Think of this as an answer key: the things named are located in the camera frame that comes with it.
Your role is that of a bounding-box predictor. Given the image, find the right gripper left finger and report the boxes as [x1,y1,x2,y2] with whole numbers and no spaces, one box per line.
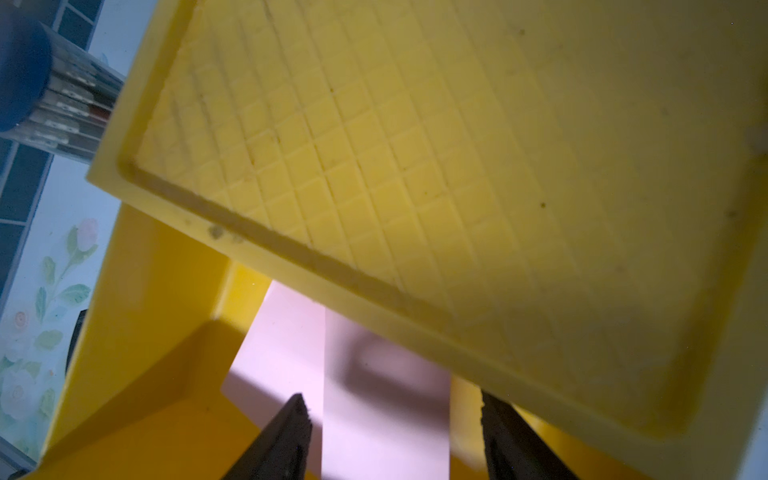
[222,393,312,480]

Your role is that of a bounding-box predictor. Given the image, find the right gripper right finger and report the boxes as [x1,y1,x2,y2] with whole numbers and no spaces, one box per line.
[481,390,577,480]

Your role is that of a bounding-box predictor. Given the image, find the pink sticky pad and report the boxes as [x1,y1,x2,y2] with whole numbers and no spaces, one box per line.
[221,281,326,478]
[321,311,450,479]

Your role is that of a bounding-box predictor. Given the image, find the yellow drawer cabinet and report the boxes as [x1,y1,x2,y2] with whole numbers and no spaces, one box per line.
[86,0,768,480]

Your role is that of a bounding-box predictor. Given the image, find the yellow drawer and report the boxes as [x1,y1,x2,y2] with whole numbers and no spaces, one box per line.
[35,206,487,479]

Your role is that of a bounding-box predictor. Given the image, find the black stapler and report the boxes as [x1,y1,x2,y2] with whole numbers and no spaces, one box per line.
[65,309,87,372]

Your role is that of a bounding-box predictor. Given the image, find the pen tube blue lid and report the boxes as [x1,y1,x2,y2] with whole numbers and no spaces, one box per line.
[1,2,125,163]

